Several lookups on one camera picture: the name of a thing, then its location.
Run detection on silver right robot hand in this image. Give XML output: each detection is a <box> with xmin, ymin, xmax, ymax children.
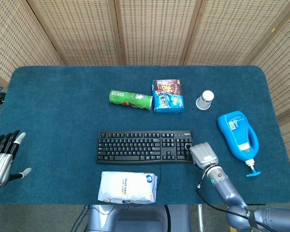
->
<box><xmin>185</xmin><ymin>142</ymin><xmax>219</xmax><ymax>170</ymax></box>

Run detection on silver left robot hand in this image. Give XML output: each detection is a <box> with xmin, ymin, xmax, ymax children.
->
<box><xmin>0</xmin><ymin>130</ymin><xmax>32</xmax><ymax>189</ymax></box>

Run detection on black computer keyboard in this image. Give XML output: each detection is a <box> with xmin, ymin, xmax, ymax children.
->
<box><xmin>96</xmin><ymin>130</ymin><xmax>195</xmax><ymax>165</ymax></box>

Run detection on blue detergent bottle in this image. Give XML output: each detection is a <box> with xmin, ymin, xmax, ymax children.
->
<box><xmin>217</xmin><ymin>110</ymin><xmax>261</xmax><ymax>178</ymax></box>

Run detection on white paper cup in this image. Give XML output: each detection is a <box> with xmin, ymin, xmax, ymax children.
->
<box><xmin>196</xmin><ymin>90</ymin><xmax>215</xmax><ymax>111</ymax></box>

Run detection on white table leg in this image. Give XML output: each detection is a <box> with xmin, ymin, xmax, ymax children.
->
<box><xmin>197</xmin><ymin>204</ymin><xmax>204</xmax><ymax>232</ymax></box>

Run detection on blue cookie box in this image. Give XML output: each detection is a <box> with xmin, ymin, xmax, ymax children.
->
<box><xmin>151</xmin><ymin>79</ymin><xmax>186</xmax><ymax>114</ymax></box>

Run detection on white tissue pack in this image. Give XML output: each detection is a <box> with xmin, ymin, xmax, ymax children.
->
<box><xmin>97</xmin><ymin>171</ymin><xmax>159</xmax><ymax>204</ymax></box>

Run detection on blue table mat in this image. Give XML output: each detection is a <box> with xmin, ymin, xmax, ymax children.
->
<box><xmin>0</xmin><ymin>65</ymin><xmax>290</xmax><ymax>206</ymax></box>

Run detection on green chips can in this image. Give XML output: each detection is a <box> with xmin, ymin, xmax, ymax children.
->
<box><xmin>108</xmin><ymin>89</ymin><xmax>153</xmax><ymax>111</ymax></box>

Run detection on grey robot torso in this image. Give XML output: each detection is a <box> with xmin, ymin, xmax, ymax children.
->
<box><xmin>87</xmin><ymin>204</ymin><xmax>191</xmax><ymax>232</ymax></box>

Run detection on woven bamboo folding screen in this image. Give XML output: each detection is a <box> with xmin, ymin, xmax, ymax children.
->
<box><xmin>0</xmin><ymin>0</ymin><xmax>290</xmax><ymax>174</ymax></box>

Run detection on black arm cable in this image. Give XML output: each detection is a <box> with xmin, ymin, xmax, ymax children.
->
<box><xmin>195</xmin><ymin>177</ymin><xmax>232</xmax><ymax>215</ymax></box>

